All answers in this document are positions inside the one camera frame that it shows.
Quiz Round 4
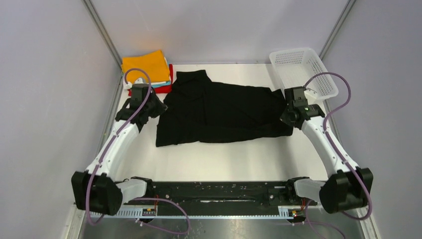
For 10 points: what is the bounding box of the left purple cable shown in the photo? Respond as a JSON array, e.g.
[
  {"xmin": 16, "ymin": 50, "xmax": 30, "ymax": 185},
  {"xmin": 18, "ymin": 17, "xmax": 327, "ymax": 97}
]
[{"xmin": 86, "ymin": 68, "xmax": 191, "ymax": 236}]

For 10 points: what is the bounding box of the white plastic basket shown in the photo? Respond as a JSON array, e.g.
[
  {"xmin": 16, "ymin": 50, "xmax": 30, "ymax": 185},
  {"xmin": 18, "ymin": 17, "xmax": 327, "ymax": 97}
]
[{"xmin": 269, "ymin": 47, "xmax": 338, "ymax": 101}]

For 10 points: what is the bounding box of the black t shirt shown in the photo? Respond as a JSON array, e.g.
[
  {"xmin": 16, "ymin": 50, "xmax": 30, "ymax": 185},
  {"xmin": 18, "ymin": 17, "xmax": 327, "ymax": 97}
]
[{"xmin": 155, "ymin": 70, "xmax": 293, "ymax": 147}]

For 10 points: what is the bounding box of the left small electronics module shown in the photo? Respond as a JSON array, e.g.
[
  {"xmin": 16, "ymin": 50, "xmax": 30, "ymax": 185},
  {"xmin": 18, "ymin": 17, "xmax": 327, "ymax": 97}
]
[{"xmin": 141, "ymin": 207, "xmax": 157, "ymax": 217}]

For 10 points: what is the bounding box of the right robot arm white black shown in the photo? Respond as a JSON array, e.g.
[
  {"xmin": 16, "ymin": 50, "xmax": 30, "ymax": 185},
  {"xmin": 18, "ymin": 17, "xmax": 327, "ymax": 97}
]
[{"xmin": 280, "ymin": 87, "xmax": 373, "ymax": 215}]

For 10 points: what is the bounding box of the orange folded t shirt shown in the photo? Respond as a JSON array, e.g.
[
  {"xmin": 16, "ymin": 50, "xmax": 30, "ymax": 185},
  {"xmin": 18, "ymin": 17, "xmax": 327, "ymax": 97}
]
[{"xmin": 121, "ymin": 50, "xmax": 170, "ymax": 83}]

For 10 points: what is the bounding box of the red folded t shirt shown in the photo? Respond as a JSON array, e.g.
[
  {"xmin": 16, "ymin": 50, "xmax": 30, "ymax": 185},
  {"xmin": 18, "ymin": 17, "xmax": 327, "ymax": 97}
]
[{"xmin": 127, "ymin": 64, "xmax": 174, "ymax": 97}]

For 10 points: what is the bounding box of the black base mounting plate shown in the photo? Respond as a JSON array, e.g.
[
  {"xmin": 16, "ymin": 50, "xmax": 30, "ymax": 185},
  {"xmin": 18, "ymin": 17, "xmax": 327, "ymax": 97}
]
[{"xmin": 91, "ymin": 176, "xmax": 350, "ymax": 217}]

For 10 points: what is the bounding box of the right small electronics module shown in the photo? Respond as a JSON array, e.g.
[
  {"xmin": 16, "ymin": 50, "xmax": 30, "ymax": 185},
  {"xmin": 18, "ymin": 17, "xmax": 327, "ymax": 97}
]
[{"xmin": 289, "ymin": 209, "xmax": 306, "ymax": 218}]

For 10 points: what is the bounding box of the white slotted cable duct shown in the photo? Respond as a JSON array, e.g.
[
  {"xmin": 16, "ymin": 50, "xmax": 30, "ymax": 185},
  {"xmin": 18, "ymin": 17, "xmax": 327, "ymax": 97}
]
[{"xmin": 104, "ymin": 207, "xmax": 295, "ymax": 220}]

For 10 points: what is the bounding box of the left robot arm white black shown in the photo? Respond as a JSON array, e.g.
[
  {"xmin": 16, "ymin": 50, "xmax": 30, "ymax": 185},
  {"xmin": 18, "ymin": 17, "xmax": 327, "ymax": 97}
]
[{"xmin": 71, "ymin": 83, "xmax": 167, "ymax": 216}]

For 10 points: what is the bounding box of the white folded t shirt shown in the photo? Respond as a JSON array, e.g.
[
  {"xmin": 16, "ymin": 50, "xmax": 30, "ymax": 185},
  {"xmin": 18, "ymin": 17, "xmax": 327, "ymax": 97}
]
[{"xmin": 122, "ymin": 57, "xmax": 172, "ymax": 90}]

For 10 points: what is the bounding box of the small electronics module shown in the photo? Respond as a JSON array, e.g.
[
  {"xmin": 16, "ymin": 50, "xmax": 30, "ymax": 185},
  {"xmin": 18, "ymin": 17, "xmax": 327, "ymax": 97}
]
[
  {"xmin": 289, "ymin": 209, "xmax": 306, "ymax": 218},
  {"xmin": 141, "ymin": 207, "xmax": 157, "ymax": 217}
]

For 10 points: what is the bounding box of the teal folded t shirt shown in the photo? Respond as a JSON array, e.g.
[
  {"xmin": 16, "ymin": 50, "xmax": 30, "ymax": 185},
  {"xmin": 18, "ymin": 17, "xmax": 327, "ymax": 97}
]
[{"xmin": 150, "ymin": 59, "xmax": 172, "ymax": 90}]

